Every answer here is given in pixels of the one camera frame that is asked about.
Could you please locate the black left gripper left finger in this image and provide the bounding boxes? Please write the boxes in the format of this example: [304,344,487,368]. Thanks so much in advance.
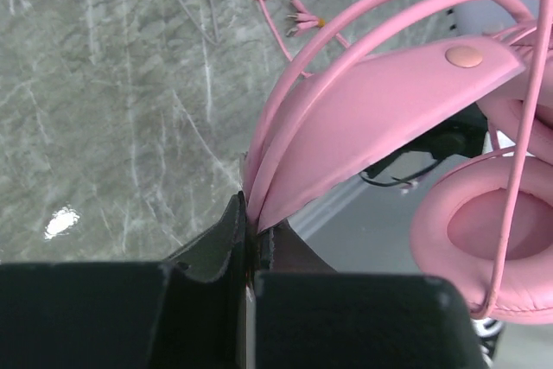
[1,194,245,368]

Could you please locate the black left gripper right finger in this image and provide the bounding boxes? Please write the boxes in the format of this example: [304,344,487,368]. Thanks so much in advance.
[253,222,486,368]

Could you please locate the pink headphones with cable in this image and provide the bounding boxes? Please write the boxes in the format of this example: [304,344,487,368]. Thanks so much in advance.
[243,0,552,324]

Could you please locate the aluminium front rail frame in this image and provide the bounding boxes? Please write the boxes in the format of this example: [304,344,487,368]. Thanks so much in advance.
[289,176,385,241]

